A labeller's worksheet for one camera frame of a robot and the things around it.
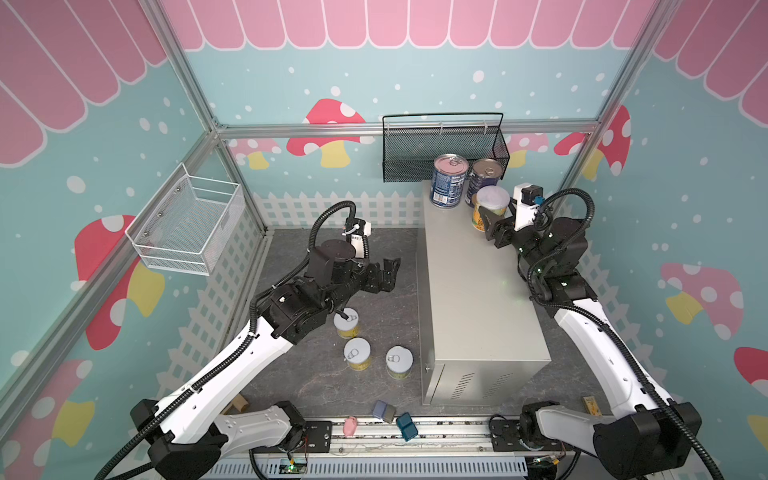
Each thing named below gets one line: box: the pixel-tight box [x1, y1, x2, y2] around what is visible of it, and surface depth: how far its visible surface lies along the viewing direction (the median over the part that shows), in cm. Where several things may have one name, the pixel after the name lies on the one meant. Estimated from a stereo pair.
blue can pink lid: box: [430, 153, 469, 209], surface depth 74 cm
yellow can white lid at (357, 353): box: [343, 336, 373, 371], surface depth 85 cm
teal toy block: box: [396, 412, 419, 442], surface depth 77 cm
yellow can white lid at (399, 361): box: [385, 344, 415, 380], surface depth 83 cm
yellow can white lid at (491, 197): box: [472, 185, 511, 232], surface depth 70 cm
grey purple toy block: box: [372, 400, 397, 424], surface depth 79 cm
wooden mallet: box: [222, 394, 250, 415], surface depth 80 cm
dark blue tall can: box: [465, 158, 504, 207], surface depth 73 cm
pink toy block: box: [343, 416, 358, 437], surface depth 77 cm
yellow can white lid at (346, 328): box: [333, 307, 359, 339], surface depth 91 cm
